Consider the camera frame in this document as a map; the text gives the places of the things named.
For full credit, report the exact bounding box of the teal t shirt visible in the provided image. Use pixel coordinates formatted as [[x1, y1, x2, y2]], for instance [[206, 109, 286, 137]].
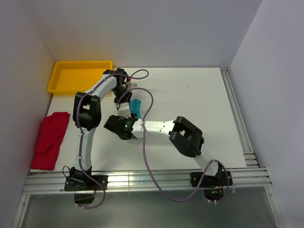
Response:
[[129, 99, 141, 119]]

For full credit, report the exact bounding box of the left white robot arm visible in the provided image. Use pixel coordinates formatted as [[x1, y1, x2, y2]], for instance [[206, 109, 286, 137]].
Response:
[[69, 68, 132, 190]]

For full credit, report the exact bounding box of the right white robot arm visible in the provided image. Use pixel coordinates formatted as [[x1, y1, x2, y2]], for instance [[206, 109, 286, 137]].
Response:
[[104, 115, 222, 185]]

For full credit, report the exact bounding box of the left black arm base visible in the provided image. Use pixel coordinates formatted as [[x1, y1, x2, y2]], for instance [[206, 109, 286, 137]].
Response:
[[62, 166, 108, 206]]

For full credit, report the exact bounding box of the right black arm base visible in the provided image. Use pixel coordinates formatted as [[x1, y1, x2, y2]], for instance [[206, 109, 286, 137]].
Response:
[[199, 171, 233, 201]]

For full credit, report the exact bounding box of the yellow plastic tray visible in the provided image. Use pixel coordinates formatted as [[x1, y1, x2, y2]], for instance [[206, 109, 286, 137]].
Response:
[[47, 60, 113, 95]]

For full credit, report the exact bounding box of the red t shirt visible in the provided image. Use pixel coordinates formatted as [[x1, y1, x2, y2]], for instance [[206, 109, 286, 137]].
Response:
[[30, 112, 70, 171]]

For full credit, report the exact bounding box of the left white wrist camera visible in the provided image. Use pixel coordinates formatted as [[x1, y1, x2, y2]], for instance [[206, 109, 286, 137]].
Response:
[[126, 80, 138, 90]]

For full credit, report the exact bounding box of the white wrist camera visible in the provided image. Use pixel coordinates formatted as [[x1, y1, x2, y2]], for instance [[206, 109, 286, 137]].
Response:
[[117, 102, 131, 118], [126, 80, 138, 90]]

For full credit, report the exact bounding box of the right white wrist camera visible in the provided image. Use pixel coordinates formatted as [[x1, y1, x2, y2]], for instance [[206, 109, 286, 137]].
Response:
[[117, 102, 131, 118]]

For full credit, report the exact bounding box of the front aluminium rail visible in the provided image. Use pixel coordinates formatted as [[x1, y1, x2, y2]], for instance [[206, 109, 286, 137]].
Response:
[[12, 167, 272, 228]]

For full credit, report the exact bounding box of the aluminium rail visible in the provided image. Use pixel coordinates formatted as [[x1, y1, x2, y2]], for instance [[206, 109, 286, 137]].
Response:
[[12, 167, 272, 228], [219, 66, 259, 168]]

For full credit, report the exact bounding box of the right side aluminium rail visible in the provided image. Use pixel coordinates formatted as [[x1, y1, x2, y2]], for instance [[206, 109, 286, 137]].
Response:
[[219, 66, 259, 168]]

